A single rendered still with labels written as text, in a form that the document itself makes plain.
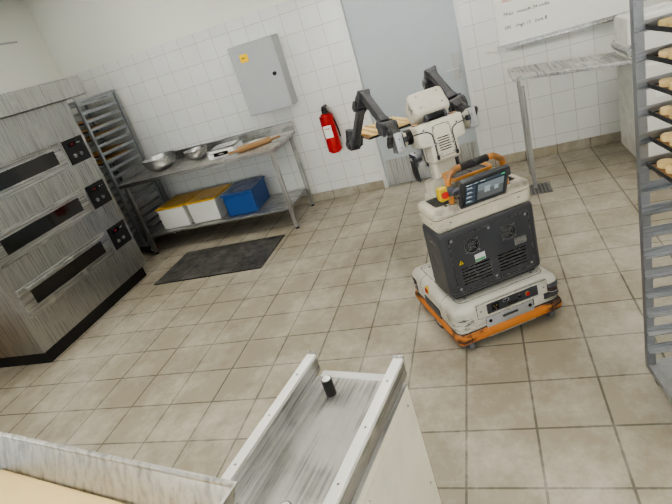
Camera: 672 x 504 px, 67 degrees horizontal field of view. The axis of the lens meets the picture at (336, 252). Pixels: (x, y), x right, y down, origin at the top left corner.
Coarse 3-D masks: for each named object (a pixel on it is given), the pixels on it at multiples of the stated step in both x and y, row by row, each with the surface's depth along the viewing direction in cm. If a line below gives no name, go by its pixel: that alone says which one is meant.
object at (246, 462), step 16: (304, 368) 152; (288, 384) 147; (304, 384) 150; (288, 400) 143; (272, 416) 136; (288, 416) 142; (256, 432) 132; (272, 432) 136; (256, 448) 130; (240, 464) 124; (256, 464) 129; (240, 480) 124
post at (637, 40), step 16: (640, 16) 158; (640, 48) 162; (640, 64) 164; (640, 96) 168; (640, 128) 172; (640, 144) 174; (640, 176) 179; (640, 192) 182; (640, 208) 185; (640, 224) 189; (640, 240) 192
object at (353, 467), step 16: (400, 368) 140; (384, 384) 135; (400, 384) 140; (384, 400) 130; (368, 416) 126; (384, 416) 130; (368, 432) 121; (352, 448) 118; (368, 448) 121; (352, 464) 114; (336, 480) 111; (352, 480) 113; (336, 496) 107; (352, 496) 113
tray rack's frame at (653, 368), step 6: (660, 360) 213; (666, 360) 212; (654, 366) 211; (660, 366) 211; (666, 366) 210; (654, 372) 209; (660, 372) 208; (666, 372) 207; (654, 378) 209; (660, 378) 205; (666, 378) 204; (660, 384) 204; (666, 384) 202; (666, 390) 199; (666, 396) 200
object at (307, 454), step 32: (320, 384) 152; (352, 384) 148; (320, 416) 140; (352, 416) 136; (288, 448) 132; (320, 448) 129; (384, 448) 127; (416, 448) 145; (256, 480) 126; (288, 480) 123; (320, 480) 120; (384, 480) 125; (416, 480) 143
